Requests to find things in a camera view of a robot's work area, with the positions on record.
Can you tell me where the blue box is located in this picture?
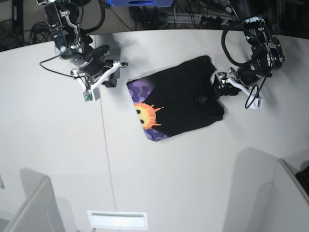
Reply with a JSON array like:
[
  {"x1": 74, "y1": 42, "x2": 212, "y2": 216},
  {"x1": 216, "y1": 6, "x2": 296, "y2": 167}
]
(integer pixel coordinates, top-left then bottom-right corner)
[{"x1": 106, "y1": 0, "x2": 174, "y2": 7}]

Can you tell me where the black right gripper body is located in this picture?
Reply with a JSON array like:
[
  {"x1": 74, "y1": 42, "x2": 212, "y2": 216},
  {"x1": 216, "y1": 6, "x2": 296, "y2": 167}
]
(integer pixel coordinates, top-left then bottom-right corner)
[{"x1": 72, "y1": 45, "x2": 110, "y2": 76}]

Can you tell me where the coiled black cable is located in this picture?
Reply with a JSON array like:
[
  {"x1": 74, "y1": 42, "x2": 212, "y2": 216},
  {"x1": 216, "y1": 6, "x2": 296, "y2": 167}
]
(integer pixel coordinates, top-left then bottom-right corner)
[{"x1": 28, "y1": 21, "x2": 55, "y2": 45}]

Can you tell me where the grey partition panel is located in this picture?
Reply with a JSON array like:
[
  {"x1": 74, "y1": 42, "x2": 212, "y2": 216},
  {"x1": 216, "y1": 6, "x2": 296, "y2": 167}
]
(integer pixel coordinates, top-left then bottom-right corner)
[
  {"x1": 270, "y1": 159, "x2": 309, "y2": 232},
  {"x1": 0, "y1": 168, "x2": 78, "y2": 232}
]

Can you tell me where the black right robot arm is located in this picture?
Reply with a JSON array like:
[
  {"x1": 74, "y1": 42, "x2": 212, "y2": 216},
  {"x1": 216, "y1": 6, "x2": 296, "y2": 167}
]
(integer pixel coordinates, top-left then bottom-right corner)
[{"x1": 38, "y1": 0, "x2": 127, "y2": 90}]

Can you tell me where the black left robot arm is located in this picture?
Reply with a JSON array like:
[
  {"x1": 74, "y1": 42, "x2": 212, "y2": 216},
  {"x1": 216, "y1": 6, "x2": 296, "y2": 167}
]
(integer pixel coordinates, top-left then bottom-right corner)
[{"x1": 211, "y1": 0, "x2": 285, "y2": 100}]

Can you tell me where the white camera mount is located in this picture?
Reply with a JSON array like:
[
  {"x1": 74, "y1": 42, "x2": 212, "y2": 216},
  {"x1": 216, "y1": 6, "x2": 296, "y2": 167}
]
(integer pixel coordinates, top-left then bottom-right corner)
[
  {"x1": 71, "y1": 59, "x2": 128, "y2": 102},
  {"x1": 213, "y1": 68, "x2": 263, "y2": 110}
]

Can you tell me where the grey right partition panel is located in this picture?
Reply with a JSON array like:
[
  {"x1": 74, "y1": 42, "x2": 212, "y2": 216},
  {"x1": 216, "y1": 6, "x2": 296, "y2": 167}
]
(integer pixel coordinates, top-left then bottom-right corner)
[{"x1": 270, "y1": 159, "x2": 309, "y2": 232}]

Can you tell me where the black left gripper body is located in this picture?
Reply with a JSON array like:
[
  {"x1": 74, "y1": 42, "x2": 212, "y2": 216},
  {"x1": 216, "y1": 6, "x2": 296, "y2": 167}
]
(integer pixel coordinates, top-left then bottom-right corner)
[{"x1": 235, "y1": 61, "x2": 265, "y2": 87}]

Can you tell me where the black keyboard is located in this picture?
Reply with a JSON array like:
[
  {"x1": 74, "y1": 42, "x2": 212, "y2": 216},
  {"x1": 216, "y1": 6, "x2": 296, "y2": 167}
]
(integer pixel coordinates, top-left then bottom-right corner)
[{"x1": 295, "y1": 166, "x2": 309, "y2": 193}]

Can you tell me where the grey left partition panel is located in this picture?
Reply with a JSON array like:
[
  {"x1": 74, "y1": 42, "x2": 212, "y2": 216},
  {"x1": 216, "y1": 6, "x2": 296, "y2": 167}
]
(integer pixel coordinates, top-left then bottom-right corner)
[{"x1": 0, "y1": 168, "x2": 78, "y2": 232}]

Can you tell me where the black T-shirt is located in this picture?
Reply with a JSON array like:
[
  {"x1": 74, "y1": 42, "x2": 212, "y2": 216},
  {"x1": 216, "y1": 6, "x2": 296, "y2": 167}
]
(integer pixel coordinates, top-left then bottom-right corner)
[{"x1": 126, "y1": 56, "x2": 225, "y2": 142}]

